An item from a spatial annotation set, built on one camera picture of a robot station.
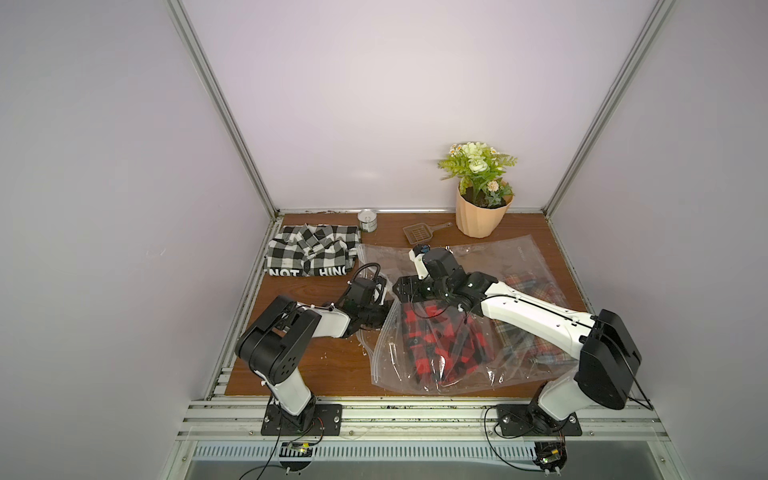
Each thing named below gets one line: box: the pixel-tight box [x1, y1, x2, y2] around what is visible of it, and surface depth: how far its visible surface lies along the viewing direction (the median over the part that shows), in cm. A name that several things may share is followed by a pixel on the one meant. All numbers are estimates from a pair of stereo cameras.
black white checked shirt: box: [264, 223, 360, 277], surface depth 106 cm
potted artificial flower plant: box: [438, 142, 518, 239], surface depth 102 cm
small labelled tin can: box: [358, 209, 378, 233], surface depth 116 cm
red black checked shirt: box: [403, 301, 493, 387], surface depth 83 cm
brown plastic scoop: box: [402, 222, 453, 245], surface depth 116 cm
